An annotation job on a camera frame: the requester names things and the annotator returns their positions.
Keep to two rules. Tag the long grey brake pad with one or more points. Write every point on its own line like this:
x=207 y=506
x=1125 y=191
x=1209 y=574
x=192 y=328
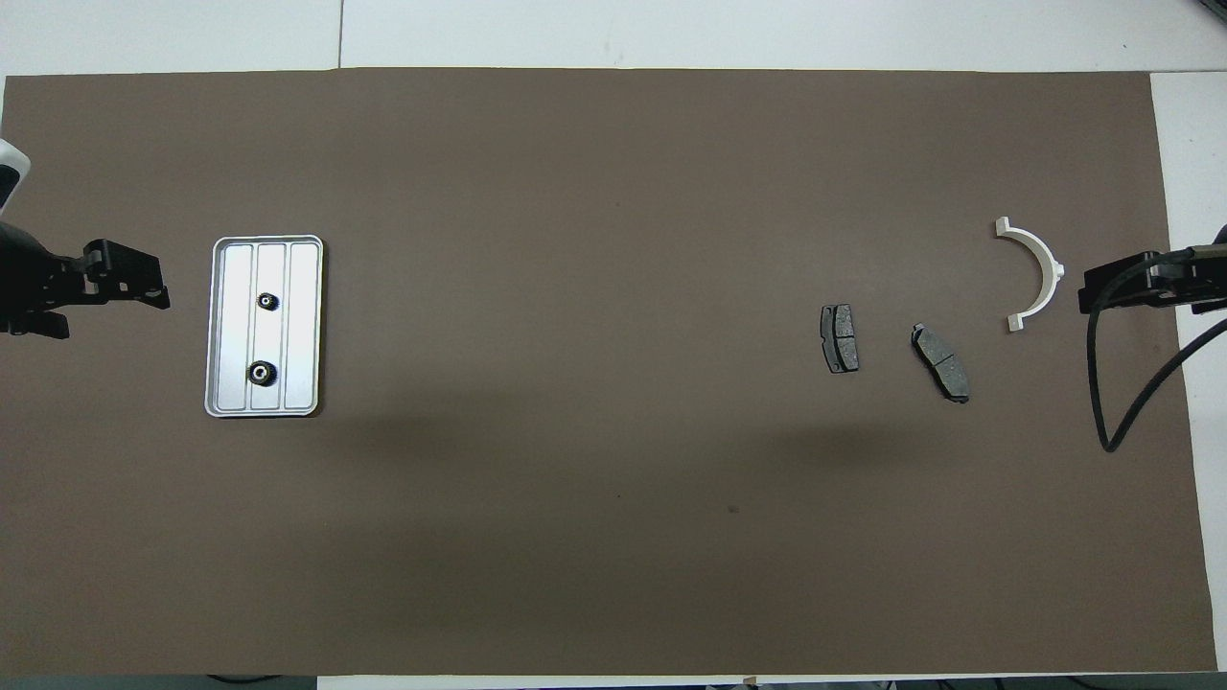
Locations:
x=941 y=364

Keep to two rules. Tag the brown table mat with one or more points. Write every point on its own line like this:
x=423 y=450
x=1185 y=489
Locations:
x=537 y=192

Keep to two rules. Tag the short grey brake pad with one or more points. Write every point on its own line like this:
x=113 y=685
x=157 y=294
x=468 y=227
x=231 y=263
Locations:
x=841 y=337

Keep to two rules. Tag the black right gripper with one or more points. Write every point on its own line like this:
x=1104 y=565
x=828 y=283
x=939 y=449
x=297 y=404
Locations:
x=1193 y=278

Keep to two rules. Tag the white semicircular bracket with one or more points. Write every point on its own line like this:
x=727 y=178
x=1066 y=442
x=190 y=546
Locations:
x=1043 y=248

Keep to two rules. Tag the small black bearing gear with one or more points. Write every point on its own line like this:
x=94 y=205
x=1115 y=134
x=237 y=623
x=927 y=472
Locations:
x=268 y=301

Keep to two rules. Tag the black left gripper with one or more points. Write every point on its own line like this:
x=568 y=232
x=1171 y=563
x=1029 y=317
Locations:
x=38 y=283

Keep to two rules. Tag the silver metal tray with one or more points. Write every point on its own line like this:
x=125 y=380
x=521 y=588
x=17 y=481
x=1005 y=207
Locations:
x=297 y=326

